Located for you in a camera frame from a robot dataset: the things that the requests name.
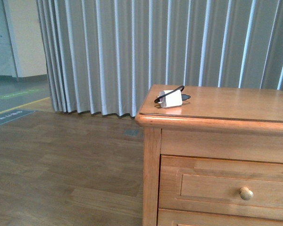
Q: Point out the white charger block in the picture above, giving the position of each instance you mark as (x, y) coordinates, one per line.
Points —
(171, 100)

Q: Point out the wooden drawer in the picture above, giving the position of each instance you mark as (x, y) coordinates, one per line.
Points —
(183, 218)
(213, 185)

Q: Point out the light wooden knob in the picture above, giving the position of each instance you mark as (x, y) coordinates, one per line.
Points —
(246, 194)

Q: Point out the grey floor outlet plate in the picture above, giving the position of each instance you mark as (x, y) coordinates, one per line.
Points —
(131, 132)

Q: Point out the grey pleated curtain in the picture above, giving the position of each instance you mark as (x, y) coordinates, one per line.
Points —
(104, 55)

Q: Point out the wooden nightstand cabinet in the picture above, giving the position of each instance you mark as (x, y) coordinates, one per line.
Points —
(215, 123)

